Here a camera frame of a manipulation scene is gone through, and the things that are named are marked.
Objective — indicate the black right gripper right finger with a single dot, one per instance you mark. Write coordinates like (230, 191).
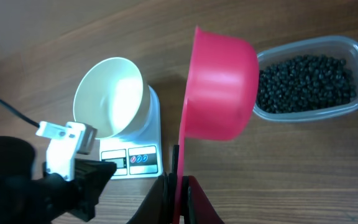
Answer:
(195, 205)

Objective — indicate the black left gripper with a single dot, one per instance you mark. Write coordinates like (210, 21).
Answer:
(80, 195)

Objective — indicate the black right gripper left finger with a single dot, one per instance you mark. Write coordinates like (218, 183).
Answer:
(158, 205)

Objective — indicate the pink plastic measuring scoop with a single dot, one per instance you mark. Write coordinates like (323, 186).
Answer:
(220, 94)

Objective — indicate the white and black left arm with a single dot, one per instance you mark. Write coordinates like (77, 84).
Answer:
(25, 200)

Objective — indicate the white digital kitchen scale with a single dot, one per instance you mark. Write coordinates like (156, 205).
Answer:
(140, 154)

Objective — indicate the white bowl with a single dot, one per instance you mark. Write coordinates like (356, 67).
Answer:
(113, 98)

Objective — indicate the black beans in container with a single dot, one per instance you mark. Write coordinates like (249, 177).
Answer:
(305, 83)

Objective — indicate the clear plastic container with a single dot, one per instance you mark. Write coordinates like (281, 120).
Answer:
(332, 46)

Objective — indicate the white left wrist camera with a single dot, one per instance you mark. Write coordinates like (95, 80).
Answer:
(65, 143)

